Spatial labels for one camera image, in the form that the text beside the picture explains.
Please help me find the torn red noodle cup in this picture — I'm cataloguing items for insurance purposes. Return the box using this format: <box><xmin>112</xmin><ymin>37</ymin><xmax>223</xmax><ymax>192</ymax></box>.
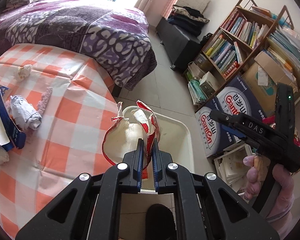
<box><xmin>102</xmin><ymin>100</ymin><xmax>161</xmax><ymax>179</ymax></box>

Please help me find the white trash bin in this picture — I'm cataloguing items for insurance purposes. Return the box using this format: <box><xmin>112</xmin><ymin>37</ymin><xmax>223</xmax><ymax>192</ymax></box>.
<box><xmin>121</xmin><ymin>105</ymin><xmax>196</xmax><ymax>193</ymax></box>

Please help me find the right hand pink glove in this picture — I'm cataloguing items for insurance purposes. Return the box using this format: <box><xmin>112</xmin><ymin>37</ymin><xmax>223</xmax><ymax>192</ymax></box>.
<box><xmin>243</xmin><ymin>155</ymin><xmax>294</xmax><ymax>239</ymax></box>

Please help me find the lower Ganten water box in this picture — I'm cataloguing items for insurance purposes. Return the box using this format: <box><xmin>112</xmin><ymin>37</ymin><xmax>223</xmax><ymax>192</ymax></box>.
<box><xmin>195</xmin><ymin>97</ymin><xmax>236</xmax><ymax>158</ymax></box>

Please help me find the ganten water box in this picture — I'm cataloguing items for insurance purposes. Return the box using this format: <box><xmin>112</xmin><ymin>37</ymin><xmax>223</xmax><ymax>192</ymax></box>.
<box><xmin>195</xmin><ymin>97</ymin><xmax>236</xmax><ymax>158</ymax></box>
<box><xmin>212</xmin><ymin>75</ymin><xmax>266</xmax><ymax>121</ymax></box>

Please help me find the upper Ganten water box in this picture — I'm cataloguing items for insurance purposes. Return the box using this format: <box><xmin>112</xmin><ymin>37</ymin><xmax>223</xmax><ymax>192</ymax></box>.
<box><xmin>212</xmin><ymin>75</ymin><xmax>266</xmax><ymax>121</ymax></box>

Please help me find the brown cardboard box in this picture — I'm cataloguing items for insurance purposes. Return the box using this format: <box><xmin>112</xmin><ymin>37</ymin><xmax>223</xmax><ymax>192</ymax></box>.
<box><xmin>242</xmin><ymin>51</ymin><xmax>299</xmax><ymax>116</ymax></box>

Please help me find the black storage bench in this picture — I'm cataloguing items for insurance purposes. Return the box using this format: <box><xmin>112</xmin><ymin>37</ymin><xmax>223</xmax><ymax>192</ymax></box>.
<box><xmin>156</xmin><ymin>17</ymin><xmax>203</xmax><ymax>73</ymax></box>

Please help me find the wooden bookshelf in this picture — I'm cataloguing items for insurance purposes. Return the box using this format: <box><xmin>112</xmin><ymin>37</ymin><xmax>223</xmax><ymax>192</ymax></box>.
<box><xmin>200</xmin><ymin>0</ymin><xmax>300</xmax><ymax>100</ymax></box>

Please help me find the pile of clothes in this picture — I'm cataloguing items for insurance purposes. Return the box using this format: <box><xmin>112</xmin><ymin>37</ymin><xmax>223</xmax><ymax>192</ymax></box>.
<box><xmin>167</xmin><ymin>5</ymin><xmax>210</xmax><ymax>37</ymax></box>

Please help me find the pink white drawer cabinet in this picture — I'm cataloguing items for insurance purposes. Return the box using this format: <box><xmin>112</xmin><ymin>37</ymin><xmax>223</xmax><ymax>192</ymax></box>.
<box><xmin>161</xmin><ymin>0</ymin><xmax>210</xmax><ymax>19</ymax></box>

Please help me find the orange checkered tablecloth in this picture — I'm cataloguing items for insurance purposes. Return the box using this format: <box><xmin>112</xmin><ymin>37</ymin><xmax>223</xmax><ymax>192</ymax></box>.
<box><xmin>0</xmin><ymin>44</ymin><xmax>116</xmax><ymax>238</ymax></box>

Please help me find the blue white carton box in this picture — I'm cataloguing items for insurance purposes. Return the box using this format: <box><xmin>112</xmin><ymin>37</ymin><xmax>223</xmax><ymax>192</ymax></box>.
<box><xmin>0</xmin><ymin>85</ymin><xmax>26</xmax><ymax>152</ymax></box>

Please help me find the crumpled white blue paper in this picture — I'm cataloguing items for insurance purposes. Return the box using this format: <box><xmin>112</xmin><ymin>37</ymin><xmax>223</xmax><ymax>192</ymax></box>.
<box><xmin>10</xmin><ymin>95</ymin><xmax>42</xmax><ymax>131</ymax></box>

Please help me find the pink lace strip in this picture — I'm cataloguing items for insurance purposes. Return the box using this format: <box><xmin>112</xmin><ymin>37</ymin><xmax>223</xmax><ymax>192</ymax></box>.
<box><xmin>37</xmin><ymin>87</ymin><xmax>53</xmax><ymax>115</ymax></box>

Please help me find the purple patterned bedspread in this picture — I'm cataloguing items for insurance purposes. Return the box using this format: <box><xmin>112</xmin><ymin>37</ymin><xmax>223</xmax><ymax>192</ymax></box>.
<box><xmin>0</xmin><ymin>0</ymin><xmax>157</xmax><ymax>90</ymax></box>

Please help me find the crumpled paper ball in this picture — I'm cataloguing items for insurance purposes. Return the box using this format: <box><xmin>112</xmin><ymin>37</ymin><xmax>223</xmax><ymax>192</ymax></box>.
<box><xmin>14</xmin><ymin>64</ymin><xmax>32</xmax><ymax>82</ymax></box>

